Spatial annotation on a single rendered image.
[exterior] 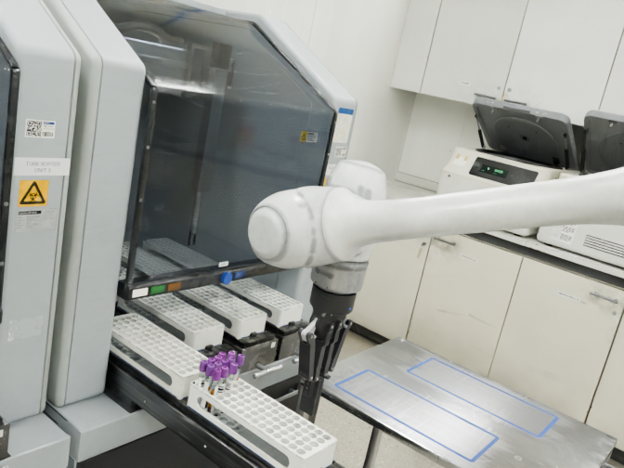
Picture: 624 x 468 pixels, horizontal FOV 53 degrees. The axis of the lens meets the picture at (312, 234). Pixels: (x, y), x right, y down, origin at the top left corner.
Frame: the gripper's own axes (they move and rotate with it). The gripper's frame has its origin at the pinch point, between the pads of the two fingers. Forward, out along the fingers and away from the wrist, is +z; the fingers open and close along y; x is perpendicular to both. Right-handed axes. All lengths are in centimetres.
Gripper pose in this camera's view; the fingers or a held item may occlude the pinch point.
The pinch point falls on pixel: (311, 394)
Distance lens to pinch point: 112.4
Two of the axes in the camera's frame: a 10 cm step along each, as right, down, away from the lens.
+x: 7.7, 3.0, -5.7
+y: -6.1, 0.8, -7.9
